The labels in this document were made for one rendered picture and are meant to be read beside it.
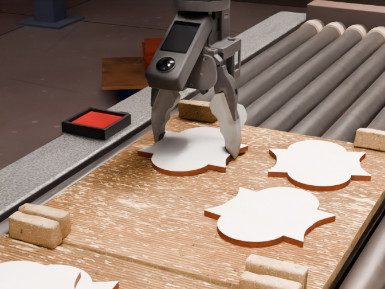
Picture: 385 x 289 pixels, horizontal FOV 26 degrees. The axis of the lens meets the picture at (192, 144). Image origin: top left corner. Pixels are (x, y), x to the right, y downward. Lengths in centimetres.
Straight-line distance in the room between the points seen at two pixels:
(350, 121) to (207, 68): 33
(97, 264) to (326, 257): 23
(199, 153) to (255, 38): 72
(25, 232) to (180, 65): 27
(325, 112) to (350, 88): 13
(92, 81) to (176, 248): 366
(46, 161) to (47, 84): 335
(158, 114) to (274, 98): 34
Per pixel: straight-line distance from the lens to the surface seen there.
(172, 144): 112
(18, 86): 451
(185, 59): 100
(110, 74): 423
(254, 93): 143
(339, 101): 140
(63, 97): 428
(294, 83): 148
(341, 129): 127
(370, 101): 140
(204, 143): 112
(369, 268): 90
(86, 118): 127
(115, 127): 124
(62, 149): 120
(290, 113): 133
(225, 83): 105
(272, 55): 165
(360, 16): 191
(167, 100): 110
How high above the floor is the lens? 137
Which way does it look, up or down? 22 degrees down
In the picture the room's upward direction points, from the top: straight up
